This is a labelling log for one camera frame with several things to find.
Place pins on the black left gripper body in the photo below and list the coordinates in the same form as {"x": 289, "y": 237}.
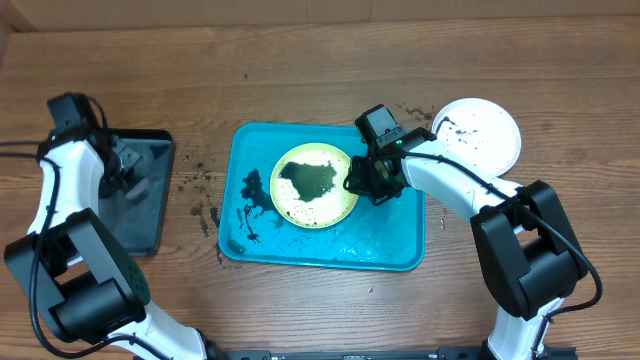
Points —
{"x": 115, "y": 176}

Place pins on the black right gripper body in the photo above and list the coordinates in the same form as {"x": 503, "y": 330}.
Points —
{"x": 368, "y": 180}

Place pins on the yellow rimmed plate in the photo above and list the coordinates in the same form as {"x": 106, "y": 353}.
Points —
{"x": 306, "y": 186}

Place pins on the white plate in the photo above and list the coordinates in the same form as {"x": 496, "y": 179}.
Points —
{"x": 481, "y": 132}

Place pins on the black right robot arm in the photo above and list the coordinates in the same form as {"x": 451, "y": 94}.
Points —
{"x": 529, "y": 255}

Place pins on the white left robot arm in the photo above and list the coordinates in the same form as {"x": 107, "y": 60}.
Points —
{"x": 80, "y": 282}

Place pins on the black water tray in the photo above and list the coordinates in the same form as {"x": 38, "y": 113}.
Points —
{"x": 138, "y": 225}

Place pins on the teal plastic tray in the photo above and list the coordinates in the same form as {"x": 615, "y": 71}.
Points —
{"x": 389, "y": 237}

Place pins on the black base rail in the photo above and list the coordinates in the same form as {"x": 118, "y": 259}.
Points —
{"x": 400, "y": 354}

